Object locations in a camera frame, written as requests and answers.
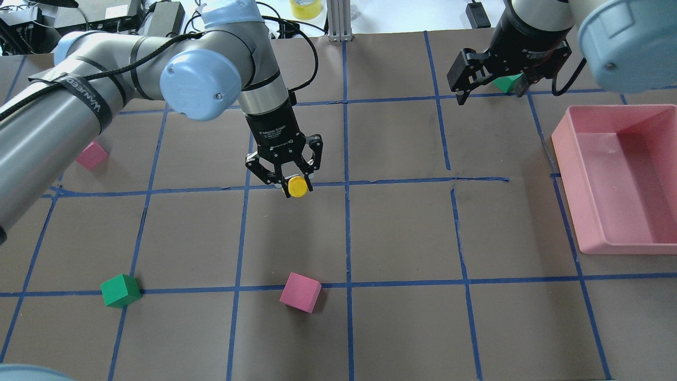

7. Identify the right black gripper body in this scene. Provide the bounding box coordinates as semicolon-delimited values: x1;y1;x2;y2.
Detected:
489;11;573;80

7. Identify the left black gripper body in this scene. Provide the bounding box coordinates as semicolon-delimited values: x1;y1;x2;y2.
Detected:
246;101;312;170

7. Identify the yellow push button switch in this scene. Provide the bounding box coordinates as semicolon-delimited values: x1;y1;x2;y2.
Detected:
286;175;310;198

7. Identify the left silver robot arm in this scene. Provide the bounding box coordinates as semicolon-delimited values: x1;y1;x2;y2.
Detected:
1;1;323;242

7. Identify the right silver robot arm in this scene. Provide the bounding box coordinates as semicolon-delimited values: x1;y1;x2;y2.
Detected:
446;1;676;105

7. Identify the green cube near left arm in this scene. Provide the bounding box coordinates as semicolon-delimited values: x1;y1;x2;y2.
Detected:
100;274;142;309

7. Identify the green cube near bin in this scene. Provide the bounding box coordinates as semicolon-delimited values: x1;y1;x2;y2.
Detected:
492;73;523;94

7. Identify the black power adapter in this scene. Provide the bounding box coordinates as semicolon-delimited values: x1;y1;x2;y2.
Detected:
465;1;491;29

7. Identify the pink plastic bin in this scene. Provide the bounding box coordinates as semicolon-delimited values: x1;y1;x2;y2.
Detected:
552;104;676;255

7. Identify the yellow tape roll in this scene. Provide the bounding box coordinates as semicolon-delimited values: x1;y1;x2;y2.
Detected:
289;0;322;20

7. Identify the pink cube near centre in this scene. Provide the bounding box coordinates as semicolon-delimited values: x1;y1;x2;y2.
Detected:
279;272;322;313

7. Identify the pink cube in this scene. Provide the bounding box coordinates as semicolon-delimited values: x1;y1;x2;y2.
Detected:
76;140;109;170
279;272;322;313

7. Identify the pink cube far side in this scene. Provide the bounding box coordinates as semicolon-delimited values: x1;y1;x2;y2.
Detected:
76;140;109;170

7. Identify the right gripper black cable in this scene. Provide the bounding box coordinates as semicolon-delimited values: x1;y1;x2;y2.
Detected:
551;56;589;97

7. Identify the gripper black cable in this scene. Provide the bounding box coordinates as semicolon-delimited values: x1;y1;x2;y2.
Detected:
0;16;319;122
551;56;589;97

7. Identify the aluminium frame post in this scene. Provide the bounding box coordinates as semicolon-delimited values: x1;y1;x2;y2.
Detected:
326;0;353;42

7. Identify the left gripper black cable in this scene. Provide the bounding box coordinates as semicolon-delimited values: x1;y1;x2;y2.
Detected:
0;16;319;122

